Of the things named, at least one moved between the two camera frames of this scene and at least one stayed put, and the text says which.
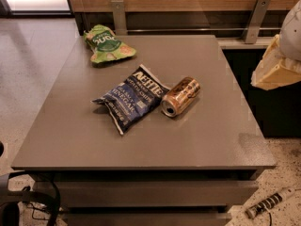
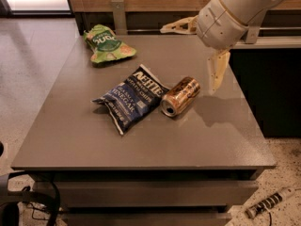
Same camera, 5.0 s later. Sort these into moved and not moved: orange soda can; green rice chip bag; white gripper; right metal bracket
Moved: white gripper
Not moved: green rice chip bag; orange soda can; right metal bracket
